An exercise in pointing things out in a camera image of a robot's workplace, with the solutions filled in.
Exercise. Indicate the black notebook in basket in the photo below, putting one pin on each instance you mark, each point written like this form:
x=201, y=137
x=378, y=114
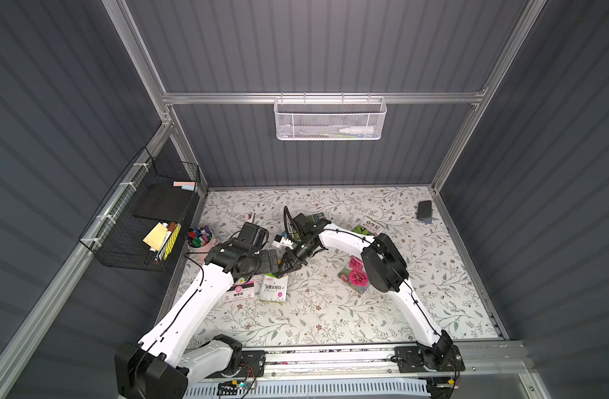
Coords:
x=163, y=203

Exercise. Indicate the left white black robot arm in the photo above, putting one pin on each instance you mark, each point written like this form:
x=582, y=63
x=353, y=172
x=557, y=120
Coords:
x=159, y=365

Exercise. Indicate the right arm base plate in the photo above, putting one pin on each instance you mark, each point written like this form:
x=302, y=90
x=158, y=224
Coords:
x=418, y=358

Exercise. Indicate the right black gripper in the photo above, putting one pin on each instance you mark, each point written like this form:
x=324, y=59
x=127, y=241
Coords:
x=294, y=254

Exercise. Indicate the purple pink flower seed packet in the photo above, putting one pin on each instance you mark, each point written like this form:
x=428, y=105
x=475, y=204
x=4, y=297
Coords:
x=242, y=289

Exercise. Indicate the small white pink clip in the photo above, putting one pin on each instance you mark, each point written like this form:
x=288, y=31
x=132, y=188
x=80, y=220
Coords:
x=250, y=218

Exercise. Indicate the yellow sticky note pad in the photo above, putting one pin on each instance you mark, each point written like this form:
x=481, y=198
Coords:
x=156, y=237

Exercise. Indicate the pink carnation seed packet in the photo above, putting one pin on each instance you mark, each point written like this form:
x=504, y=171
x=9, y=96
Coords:
x=355, y=276

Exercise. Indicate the mixed flowers pink label packet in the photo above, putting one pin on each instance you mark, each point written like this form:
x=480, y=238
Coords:
x=273, y=289

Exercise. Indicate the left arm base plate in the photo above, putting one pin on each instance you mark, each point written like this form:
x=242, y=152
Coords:
x=251, y=363

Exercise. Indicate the green leaf seed packet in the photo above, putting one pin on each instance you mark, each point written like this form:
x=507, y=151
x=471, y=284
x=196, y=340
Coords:
x=369, y=229

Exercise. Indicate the black wire wall basket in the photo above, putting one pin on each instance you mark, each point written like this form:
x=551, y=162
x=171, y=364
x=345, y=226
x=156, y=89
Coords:
x=140, y=222

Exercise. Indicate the white bottle in basket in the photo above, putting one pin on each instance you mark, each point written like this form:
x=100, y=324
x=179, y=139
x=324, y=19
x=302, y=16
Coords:
x=357, y=130

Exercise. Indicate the pink marker cup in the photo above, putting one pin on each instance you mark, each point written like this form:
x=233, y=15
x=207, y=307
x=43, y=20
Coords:
x=201, y=241

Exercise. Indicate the white wire mesh basket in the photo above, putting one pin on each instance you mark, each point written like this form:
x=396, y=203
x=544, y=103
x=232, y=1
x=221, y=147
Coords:
x=319, y=119

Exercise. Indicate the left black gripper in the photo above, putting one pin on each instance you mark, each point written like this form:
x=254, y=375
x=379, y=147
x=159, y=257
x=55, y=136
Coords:
x=272, y=259

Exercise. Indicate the black rectangular eraser block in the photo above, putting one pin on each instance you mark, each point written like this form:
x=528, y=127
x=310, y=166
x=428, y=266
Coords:
x=424, y=211

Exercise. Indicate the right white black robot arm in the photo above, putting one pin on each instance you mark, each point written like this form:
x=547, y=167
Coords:
x=384, y=265

